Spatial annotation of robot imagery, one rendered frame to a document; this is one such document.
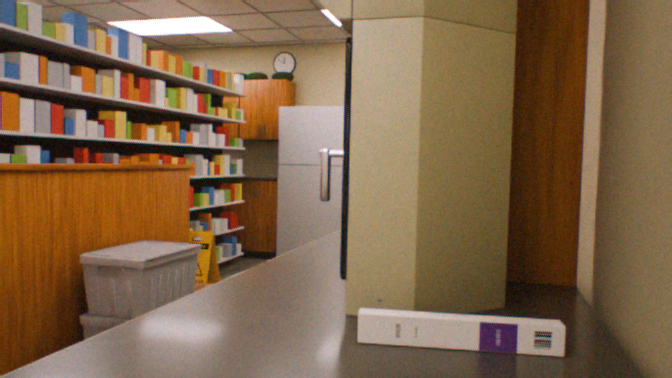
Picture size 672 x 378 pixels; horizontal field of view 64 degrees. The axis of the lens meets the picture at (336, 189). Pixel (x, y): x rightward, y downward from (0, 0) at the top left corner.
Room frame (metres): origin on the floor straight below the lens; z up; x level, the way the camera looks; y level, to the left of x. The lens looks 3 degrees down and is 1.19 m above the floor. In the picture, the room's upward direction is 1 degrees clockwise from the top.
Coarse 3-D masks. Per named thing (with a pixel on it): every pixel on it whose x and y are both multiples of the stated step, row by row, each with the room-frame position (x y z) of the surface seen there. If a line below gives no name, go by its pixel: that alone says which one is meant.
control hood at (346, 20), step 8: (320, 0) 0.87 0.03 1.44; (328, 0) 0.86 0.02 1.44; (336, 0) 0.86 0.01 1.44; (344, 0) 0.86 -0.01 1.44; (352, 0) 0.86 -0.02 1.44; (328, 8) 0.87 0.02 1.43; (336, 8) 0.86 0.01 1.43; (344, 8) 0.86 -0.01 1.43; (352, 8) 0.86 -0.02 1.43; (336, 16) 0.86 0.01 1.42; (344, 16) 0.86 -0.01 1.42; (352, 16) 0.86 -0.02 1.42; (344, 24) 0.88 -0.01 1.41; (352, 24) 0.88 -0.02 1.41; (352, 32) 0.94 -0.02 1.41
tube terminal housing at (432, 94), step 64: (384, 0) 0.84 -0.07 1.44; (448, 0) 0.85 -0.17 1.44; (512, 0) 0.91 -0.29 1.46; (384, 64) 0.84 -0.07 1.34; (448, 64) 0.85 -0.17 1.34; (512, 64) 0.92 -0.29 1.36; (384, 128) 0.84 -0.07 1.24; (448, 128) 0.85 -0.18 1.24; (384, 192) 0.84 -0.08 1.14; (448, 192) 0.85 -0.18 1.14; (384, 256) 0.84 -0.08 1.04; (448, 256) 0.86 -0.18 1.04
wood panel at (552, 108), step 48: (528, 0) 1.13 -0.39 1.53; (576, 0) 1.11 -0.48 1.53; (528, 48) 1.13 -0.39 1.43; (576, 48) 1.11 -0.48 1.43; (528, 96) 1.13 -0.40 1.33; (576, 96) 1.11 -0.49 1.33; (528, 144) 1.13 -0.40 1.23; (576, 144) 1.10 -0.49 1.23; (528, 192) 1.13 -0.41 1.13; (576, 192) 1.10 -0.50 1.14; (528, 240) 1.13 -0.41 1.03; (576, 240) 1.10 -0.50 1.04
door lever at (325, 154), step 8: (320, 152) 0.92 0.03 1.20; (328, 152) 0.91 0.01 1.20; (336, 152) 0.91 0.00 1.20; (328, 160) 0.91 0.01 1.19; (328, 168) 0.91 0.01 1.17; (328, 176) 0.91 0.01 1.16; (328, 184) 0.91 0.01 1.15; (320, 192) 0.91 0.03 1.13; (328, 192) 0.91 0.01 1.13; (328, 200) 0.91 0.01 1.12
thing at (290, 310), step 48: (336, 240) 1.67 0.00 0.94; (240, 288) 1.01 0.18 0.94; (288, 288) 1.02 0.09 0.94; (336, 288) 1.03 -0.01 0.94; (528, 288) 1.07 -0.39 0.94; (576, 288) 1.08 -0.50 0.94; (96, 336) 0.72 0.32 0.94; (144, 336) 0.73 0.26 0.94; (192, 336) 0.73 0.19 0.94; (240, 336) 0.74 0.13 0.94; (288, 336) 0.74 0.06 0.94; (336, 336) 0.75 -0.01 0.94; (576, 336) 0.77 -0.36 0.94
